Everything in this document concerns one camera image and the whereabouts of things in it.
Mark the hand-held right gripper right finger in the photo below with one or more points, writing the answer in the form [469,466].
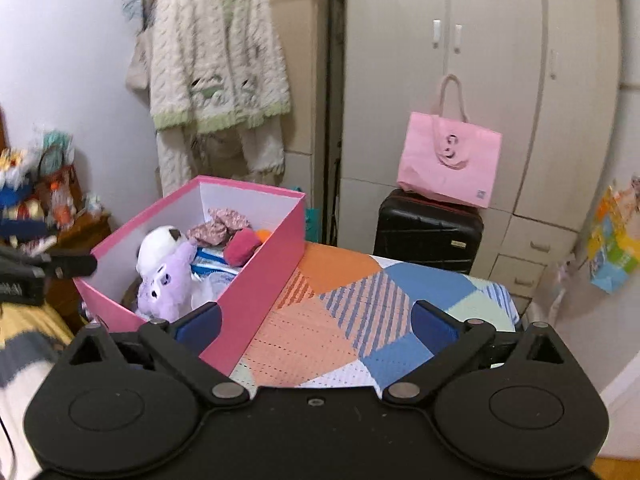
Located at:
[432,330]

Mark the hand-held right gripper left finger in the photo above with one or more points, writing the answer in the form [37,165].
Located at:
[200,324]

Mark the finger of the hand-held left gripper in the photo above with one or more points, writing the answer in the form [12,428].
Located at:
[75,265]
[22,229]

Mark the purple plush toy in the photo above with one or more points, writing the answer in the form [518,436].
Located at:
[167,285]

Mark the blue wet wipes pack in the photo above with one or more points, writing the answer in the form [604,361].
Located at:
[215,262]

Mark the white plush toy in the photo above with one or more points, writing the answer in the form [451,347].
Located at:
[155,247]

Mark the pink storage box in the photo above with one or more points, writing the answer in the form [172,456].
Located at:
[270,270]

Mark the magenta plush pouch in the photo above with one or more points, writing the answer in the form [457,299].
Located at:
[242,246]

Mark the pink floral cloth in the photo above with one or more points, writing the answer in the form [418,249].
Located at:
[215,225]

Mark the orange soft ball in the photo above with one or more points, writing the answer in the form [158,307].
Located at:
[264,235]

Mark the wooden nightstand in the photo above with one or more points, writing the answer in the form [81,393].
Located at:
[85,235]

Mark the flower bouquet blue wrap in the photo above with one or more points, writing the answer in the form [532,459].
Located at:
[15,185]

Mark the orange drink bottle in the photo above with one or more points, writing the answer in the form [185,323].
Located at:
[62,207]

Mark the checked basket bag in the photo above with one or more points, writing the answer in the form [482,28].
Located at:
[62,180]

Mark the striped plush blanket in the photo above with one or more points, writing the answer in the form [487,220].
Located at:
[25,360]

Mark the patchwork tablecloth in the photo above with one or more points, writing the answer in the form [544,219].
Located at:
[350,320]

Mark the plastic bag with green pack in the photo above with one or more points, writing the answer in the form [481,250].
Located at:
[52,140]

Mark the black suitcase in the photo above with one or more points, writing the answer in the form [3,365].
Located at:
[425,235]

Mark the white plastic bag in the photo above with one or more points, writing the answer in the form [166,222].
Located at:
[561,290]

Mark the pink tote bag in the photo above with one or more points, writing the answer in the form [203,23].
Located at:
[445,160]

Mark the cream fleece pants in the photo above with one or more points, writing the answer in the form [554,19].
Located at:
[260,150]

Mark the white door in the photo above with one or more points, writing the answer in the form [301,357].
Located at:
[625,310]

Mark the beige canvas tote bag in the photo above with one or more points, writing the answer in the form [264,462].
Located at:
[139,67]

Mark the colourful paper gift bag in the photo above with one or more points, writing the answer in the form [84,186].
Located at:
[615,245]

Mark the black clothes rack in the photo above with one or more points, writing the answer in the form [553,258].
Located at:
[332,110]

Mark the cream fleece cardigan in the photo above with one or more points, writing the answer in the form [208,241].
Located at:
[215,50]

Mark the beige wardrobe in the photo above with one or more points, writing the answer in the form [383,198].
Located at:
[500,60]

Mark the tall beige cabinet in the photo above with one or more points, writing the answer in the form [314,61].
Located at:
[300,60]

